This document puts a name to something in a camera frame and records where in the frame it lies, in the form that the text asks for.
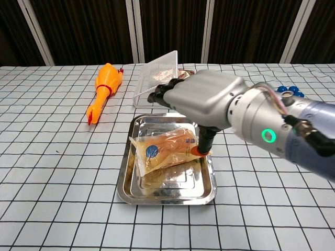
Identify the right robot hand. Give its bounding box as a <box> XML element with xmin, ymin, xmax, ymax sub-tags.
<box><xmin>147</xmin><ymin>69</ymin><xmax>248</xmax><ymax>157</ymax></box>

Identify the packaged bread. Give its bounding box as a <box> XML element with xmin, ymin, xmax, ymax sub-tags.
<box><xmin>129</xmin><ymin>127</ymin><xmax>213</xmax><ymax>177</ymax></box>

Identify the stainless steel tray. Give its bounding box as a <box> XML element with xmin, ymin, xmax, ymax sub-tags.
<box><xmin>116</xmin><ymin>113</ymin><xmax>218</xmax><ymax>206</ymax></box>

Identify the red and white snack packet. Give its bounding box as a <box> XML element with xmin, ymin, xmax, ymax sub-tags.
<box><xmin>152</xmin><ymin>67</ymin><xmax>196</xmax><ymax>82</ymax></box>

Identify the clear plastic container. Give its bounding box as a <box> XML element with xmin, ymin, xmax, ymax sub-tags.
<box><xmin>132</xmin><ymin>50</ymin><xmax>178</xmax><ymax>109</ymax></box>

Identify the orange rubber chicken toy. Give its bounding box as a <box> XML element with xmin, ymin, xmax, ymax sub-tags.
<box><xmin>86</xmin><ymin>62</ymin><xmax>125</xmax><ymax>126</ymax></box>

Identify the white checkered tablecloth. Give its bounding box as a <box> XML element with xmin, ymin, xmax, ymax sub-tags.
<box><xmin>0</xmin><ymin>62</ymin><xmax>335</xmax><ymax>251</ymax></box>

